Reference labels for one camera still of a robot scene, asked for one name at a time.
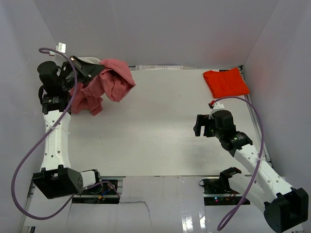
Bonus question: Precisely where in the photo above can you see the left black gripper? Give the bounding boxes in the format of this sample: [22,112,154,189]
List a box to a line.
[60,55,104,90]

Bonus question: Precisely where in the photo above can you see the pink t shirt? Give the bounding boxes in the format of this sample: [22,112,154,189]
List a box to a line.
[71,59,136,116]

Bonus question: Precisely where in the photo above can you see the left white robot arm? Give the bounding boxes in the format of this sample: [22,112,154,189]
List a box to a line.
[33,56,104,199]

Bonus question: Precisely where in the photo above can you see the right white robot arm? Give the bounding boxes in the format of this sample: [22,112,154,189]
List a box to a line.
[193,110,309,233]

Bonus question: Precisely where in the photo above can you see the white plastic basket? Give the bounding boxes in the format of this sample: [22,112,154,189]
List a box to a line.
[79,57,100,65]

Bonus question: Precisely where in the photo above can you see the folded orange t shirt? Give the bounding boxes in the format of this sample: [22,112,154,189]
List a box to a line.
[203,67,250,99]

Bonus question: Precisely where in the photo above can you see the paper sheet at back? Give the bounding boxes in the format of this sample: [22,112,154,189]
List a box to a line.
[135,65,183,70]

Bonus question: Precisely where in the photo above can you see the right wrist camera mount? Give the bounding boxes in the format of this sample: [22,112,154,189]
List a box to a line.
[208,100,225,118]

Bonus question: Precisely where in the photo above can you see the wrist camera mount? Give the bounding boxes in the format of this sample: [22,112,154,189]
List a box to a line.
[208,100,225,118]
[49,42,66,56]

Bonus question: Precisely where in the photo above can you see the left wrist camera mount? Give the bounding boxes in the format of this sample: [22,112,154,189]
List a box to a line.
[49,42,66,56]

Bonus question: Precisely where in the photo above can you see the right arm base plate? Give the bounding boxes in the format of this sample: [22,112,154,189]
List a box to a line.
[199,167,242,206]

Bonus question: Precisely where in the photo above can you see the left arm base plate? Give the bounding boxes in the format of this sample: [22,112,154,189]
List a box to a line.
[72,179,123,204]

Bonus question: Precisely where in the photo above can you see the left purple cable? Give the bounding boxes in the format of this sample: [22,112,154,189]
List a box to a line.
[11,48,121,220]

